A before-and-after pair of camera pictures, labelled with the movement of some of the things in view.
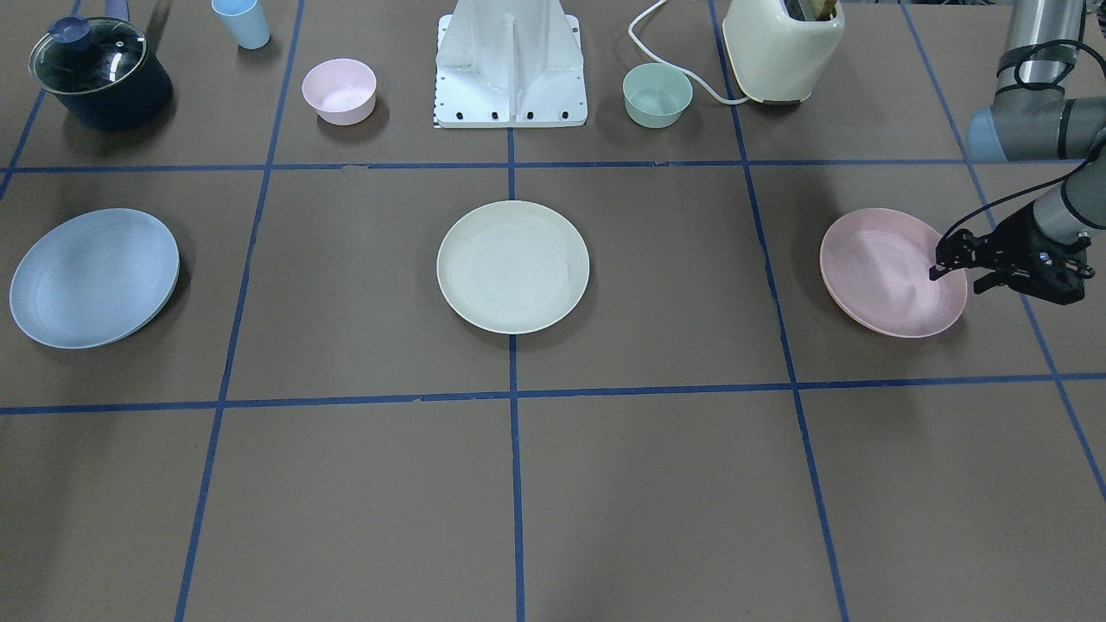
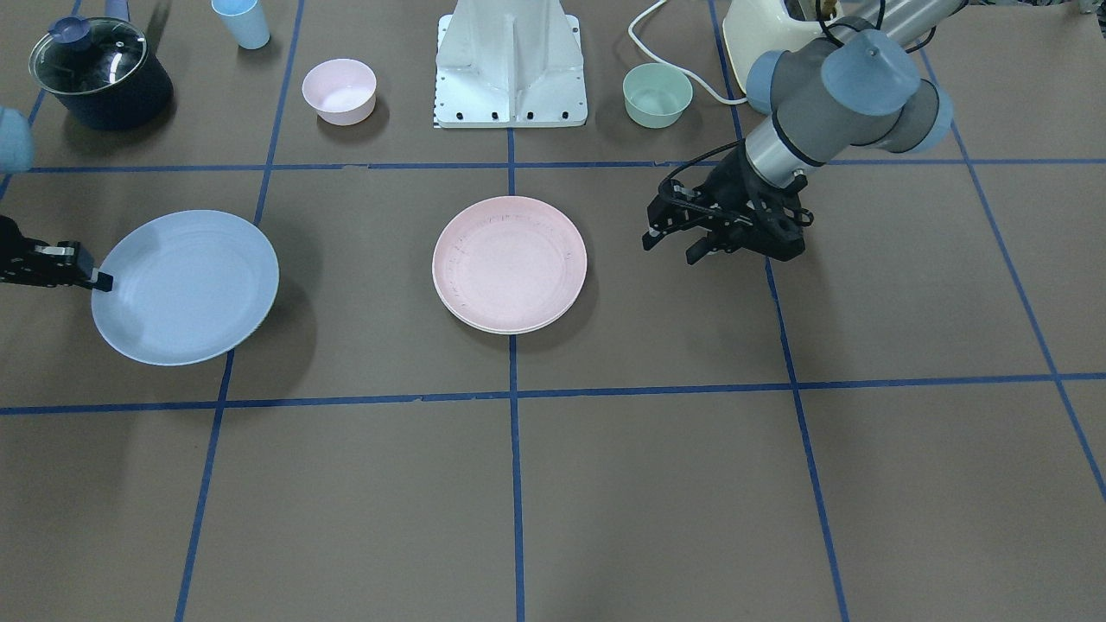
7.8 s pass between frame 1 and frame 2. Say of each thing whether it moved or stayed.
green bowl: stayed
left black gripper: moved
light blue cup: stayed
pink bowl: stayed
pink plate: moved
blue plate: moved
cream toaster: stayed
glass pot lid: stayed
